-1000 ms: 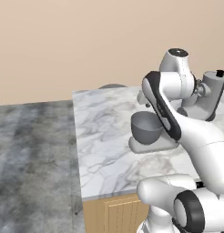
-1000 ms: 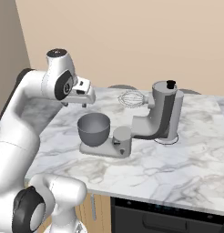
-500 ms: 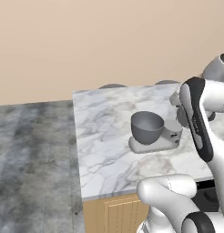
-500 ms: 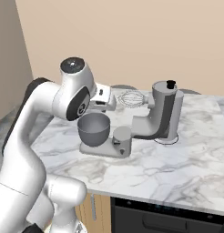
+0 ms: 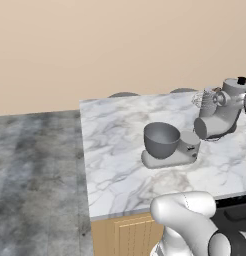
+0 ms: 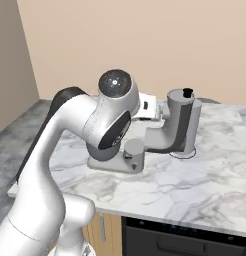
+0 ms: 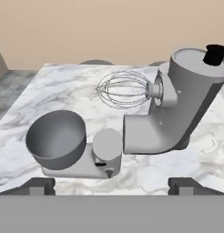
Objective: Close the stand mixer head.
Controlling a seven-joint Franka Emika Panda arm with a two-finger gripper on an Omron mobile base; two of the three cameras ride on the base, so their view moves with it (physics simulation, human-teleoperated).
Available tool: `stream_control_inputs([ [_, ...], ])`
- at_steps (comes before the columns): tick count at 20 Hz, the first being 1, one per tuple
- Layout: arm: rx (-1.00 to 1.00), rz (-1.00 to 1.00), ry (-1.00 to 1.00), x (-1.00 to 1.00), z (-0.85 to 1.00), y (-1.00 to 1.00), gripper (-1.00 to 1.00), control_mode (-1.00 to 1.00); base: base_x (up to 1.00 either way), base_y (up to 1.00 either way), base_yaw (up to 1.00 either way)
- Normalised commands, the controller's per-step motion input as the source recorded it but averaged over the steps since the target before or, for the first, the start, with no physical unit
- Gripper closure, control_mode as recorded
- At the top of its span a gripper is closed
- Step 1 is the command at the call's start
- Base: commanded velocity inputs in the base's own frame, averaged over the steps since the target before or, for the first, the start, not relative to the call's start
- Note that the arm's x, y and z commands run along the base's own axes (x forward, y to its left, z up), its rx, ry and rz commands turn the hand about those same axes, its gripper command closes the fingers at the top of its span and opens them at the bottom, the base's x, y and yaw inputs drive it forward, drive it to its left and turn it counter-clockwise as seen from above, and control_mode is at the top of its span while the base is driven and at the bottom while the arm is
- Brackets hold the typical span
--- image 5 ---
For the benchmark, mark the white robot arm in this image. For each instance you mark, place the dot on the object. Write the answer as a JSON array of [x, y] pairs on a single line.
[[183, 216]]

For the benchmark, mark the grey mixer bowl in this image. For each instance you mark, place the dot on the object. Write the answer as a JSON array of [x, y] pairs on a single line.
[[160, 140]]

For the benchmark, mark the grey stand mixer head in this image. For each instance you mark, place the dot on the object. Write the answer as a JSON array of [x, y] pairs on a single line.
[[221, 120]]

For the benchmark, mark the grey stool seat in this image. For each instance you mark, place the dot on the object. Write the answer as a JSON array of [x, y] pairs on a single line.
[[124, 94], [183, 90]]

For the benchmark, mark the light wood cupboard door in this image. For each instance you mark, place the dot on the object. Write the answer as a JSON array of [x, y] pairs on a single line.
[[138, 238]]

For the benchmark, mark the light wood island cabinet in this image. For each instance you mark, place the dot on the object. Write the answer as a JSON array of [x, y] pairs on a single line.
[[102, 238]]

